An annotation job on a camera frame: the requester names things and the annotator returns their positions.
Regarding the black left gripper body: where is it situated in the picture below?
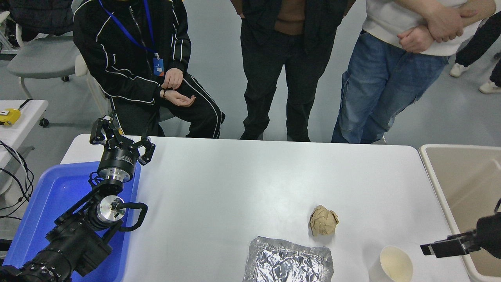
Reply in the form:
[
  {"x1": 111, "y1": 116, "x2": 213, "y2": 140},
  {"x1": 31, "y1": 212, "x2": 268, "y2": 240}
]
[{"x1": 99, "y1": 142, "x2": 141, "y2": 172}]

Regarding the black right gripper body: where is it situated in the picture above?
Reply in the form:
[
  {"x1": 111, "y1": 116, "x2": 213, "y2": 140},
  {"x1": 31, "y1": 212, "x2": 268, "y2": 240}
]
[{"x1": 476, "y1": 213, "x2": 501, "y2": 259}]

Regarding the white paper cup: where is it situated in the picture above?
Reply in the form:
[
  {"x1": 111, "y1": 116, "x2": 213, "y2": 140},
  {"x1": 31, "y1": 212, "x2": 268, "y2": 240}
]
[{"x1": 368, "y1": 246, "x2": 414, "y2": 282}]

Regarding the person's right hand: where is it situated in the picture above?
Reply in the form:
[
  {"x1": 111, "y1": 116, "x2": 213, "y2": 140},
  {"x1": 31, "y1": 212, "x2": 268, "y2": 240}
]
[
  {"x1": 425, "y1": 6, "x2": 478, "y2": 43},
  {"x1": 162, "y1": 89, "x2": 196, "y2": 108}
]

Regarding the person's left hand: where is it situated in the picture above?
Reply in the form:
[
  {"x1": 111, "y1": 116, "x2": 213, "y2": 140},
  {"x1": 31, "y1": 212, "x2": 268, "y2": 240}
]
[
  {"x1": 396, "y1": 25, "x2": 435, "y2": 54},
  {"x1": 161, "y1": 68, "x2": 184, "y2": 90}
]

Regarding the large pale bin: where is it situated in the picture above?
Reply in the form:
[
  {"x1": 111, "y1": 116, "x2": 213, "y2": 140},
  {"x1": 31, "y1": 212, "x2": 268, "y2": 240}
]
[{"x1": 419, "y1": 144, "x2": 501, "y2": 282}]

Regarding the white chair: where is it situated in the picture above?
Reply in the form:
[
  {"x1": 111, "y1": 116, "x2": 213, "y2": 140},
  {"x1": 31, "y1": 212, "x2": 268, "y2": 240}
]
[{"x1": 74, "y1": 54, "x2": 177, "y2": 123}]

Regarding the blue plastic tray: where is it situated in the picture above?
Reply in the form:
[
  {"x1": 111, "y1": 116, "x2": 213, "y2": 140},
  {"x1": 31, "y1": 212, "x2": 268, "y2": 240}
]
[{"x1": 3, "y1": 161, "x2": 141, "y2": 282}]

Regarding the white side table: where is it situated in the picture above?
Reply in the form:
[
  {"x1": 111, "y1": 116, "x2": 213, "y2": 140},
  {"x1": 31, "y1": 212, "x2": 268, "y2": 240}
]
[{"x1": 0, "y1": 99, "x2": 49, "y2": 170}]

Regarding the yellow handheld device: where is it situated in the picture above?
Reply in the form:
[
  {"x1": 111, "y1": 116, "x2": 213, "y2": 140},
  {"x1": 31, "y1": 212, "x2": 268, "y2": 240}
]
[{"x1": 0, "y1": 108, "x2": 22, "y2": 127}]

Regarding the grey office chair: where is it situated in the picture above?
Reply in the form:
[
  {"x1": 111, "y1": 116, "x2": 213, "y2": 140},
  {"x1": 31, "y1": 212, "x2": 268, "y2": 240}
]
[{"x1": 6, "y1": 23, "x2": 83, "y2": 128}]

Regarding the crumpled tan paper ball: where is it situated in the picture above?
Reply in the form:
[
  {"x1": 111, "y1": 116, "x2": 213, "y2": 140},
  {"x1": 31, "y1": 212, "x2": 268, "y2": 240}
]
[{"x1": 309, "y1": 205, "x2": 340, "y2": 237}]

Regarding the dark quilted jacket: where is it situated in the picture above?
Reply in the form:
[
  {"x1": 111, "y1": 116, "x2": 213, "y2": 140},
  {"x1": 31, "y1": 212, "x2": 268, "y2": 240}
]
[{"x1": 9, "y1": 0, "x2": 75, "y2": 42}]

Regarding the silver foil tray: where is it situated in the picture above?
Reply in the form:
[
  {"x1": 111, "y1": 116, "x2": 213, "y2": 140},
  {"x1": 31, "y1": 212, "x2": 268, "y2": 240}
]
[{"x1": 243, "y1": 236, "x2": 334, "y2": 282}]

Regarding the black cable bundle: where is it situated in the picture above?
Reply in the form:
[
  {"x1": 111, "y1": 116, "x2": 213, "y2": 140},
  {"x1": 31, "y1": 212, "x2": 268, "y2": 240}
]
[{"x1": 0, "y1": 139, "x2": 35, "y2": 220}]

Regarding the blue lanyard with badge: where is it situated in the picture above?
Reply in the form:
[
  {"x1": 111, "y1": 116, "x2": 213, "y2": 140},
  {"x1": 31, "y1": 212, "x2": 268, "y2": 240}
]
[{"x1": 98, "y1": 0, "x2": 164, "y2": 77}]

